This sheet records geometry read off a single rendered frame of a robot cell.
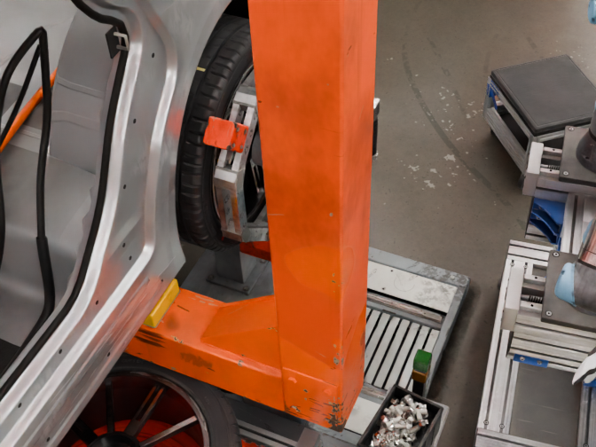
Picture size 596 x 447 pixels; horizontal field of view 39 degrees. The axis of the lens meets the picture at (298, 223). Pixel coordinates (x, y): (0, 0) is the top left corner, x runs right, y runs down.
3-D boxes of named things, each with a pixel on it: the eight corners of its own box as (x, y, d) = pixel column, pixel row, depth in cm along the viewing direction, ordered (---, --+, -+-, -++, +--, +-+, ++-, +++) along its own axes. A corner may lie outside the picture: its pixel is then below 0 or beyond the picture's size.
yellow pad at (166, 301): (137, 275, 232) (134, 263, 229) (181, 290, 228) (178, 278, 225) (110, 313, 224) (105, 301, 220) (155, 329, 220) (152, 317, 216)
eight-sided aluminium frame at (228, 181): (302, 154, 278) (296, 11, 239) (321, 160, 276) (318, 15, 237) (226, 273, 245) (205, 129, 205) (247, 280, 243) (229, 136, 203)
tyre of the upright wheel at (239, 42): (231, -28, 252) (105, 73, 205) (305, -12, 245) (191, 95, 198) (237, 157, 294) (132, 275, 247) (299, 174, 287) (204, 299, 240)
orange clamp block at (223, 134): (223, 119, 216) (208, 114, 208) (250, 127, 214) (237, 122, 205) (215, 146, 217) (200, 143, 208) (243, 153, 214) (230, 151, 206)
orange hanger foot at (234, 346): (143, 305, 246) (121, 223, 220) (310, 364, 230) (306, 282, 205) (112, 349, 235) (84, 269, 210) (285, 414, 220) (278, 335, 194)
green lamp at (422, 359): (416, 356, 218) (418, 347, 215) (431, 361, 217) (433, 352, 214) (411, 368, 216) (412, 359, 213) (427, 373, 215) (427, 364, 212)
